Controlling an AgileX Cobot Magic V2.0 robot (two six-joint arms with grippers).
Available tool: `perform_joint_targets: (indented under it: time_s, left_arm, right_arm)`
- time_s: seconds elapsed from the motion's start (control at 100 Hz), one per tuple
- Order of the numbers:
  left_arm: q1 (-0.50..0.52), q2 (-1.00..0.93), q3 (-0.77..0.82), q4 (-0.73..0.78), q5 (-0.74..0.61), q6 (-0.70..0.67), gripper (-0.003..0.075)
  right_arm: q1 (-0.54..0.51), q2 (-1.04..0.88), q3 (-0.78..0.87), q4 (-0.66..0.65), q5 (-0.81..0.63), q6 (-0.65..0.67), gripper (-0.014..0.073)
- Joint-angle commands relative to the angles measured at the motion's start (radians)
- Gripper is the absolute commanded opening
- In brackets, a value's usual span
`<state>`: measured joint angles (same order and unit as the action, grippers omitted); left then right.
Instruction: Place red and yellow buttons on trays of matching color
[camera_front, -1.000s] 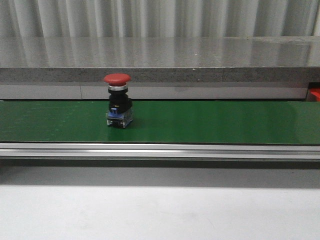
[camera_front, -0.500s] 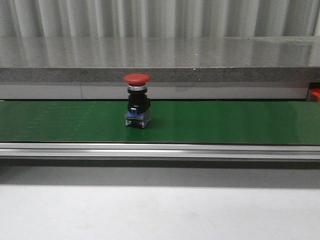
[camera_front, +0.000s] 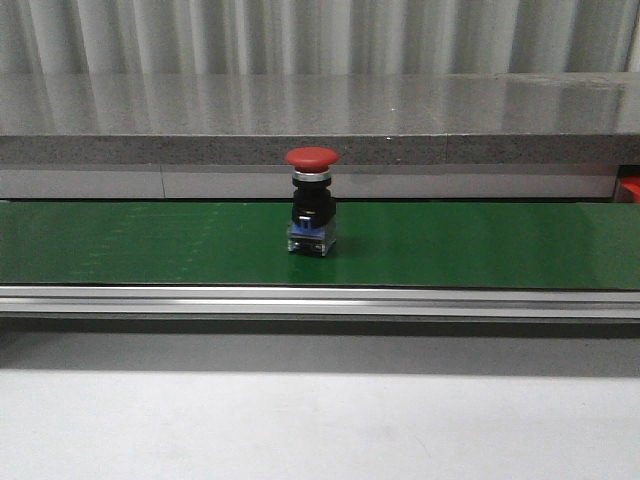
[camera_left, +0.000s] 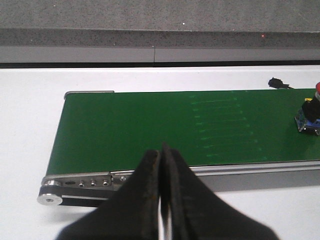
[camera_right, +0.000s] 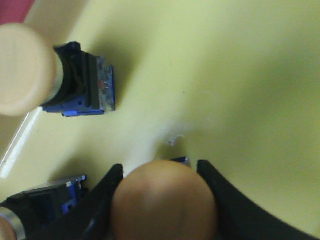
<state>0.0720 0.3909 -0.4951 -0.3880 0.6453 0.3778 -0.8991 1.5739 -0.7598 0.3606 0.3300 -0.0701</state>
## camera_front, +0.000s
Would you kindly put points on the red object behind counter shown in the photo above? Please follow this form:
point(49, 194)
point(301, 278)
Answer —
point(629, 189)

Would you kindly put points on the grey speckled stone counter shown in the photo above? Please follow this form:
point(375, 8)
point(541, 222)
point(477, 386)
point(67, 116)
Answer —
point(454, 136)

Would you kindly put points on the white pleated curtain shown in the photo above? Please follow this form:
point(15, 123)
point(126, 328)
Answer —
point(319, 37)

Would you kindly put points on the aluminium conveyor frame rail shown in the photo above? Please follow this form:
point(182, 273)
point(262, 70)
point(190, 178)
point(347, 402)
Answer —
point(497, 305)

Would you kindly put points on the green conveyor belt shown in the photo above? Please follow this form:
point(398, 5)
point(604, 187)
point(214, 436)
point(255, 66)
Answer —
point(567, 246)

